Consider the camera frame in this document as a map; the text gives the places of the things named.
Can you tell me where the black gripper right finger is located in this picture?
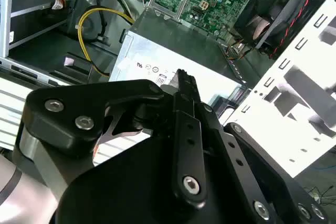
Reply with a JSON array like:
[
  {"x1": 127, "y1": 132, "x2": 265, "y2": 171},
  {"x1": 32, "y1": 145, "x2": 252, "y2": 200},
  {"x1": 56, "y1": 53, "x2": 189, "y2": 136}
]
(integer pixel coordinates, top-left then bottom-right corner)
[{"x1": 186, "y1": 72, "x2": 331, "y2": 224}]

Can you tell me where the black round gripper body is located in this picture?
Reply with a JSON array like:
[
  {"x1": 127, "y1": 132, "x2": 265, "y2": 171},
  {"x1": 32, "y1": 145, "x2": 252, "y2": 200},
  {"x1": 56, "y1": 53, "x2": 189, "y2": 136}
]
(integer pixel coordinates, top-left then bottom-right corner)
[{"x1": 52, "y1": 132, "x2": 247, "y2": 224}]

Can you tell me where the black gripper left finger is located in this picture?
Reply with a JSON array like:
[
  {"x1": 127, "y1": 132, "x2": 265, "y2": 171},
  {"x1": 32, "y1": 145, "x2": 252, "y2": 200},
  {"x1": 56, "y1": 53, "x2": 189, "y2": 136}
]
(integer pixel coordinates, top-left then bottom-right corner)
[{"x1": 13, "y1": 68, "x2": 209, "y2": 209}]

